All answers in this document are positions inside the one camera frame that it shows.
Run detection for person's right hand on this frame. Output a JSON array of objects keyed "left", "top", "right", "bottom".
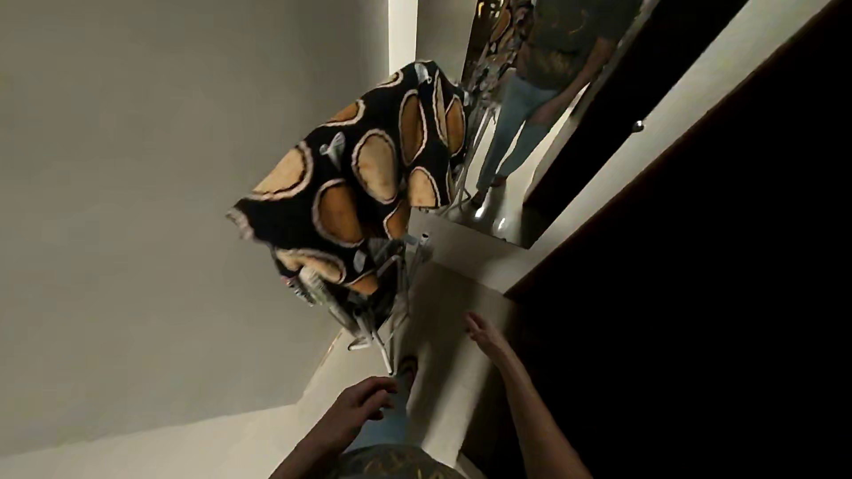
[{"left": 465, "top": 311, "right": 512, "bottom": 365}]

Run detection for black cloth with orange ovals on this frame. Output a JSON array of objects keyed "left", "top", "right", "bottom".
[{"left": 226, "top": 60, "right": 470, "bottom": 297}]

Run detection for dark wooden door panel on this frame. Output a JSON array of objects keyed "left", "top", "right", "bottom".
[{"left": 523, "top": 0, "right": 749, "bottom": 250}]

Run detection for dark brown door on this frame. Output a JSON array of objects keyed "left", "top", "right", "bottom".
[{"left": 505, "top": 0, "right": 852, "bottom": 479}]

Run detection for person's left forearm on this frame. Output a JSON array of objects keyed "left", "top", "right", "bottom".
[{"left": 269, "top": 422, "right": 348, "bottom": 479}]

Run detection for person's left hand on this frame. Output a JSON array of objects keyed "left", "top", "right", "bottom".
[{"left": 322, "top": 376, "right": 399, "bottom": 456}]

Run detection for white metal drying rack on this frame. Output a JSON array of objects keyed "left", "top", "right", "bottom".
[{"left": 283, "top": 232, "right": 432, "bottom": 375}]

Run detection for person's legs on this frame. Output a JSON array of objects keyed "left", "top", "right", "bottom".
[{"left": 345, "top": 356, "right": 419, "bottom": 453}]

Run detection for person's body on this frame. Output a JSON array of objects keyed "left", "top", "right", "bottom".
[{"left": 327, "top": 444, "right": 467, "bottom": 479}]

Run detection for person's right forearm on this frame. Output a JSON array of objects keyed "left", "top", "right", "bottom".
[{"left": 495, "top": 346, "right": 593, "bottom": 479}]

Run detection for large mirror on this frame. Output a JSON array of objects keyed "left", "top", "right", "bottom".
[{"left": 461, "top": 0, "right": 645, "bottom": 250}]

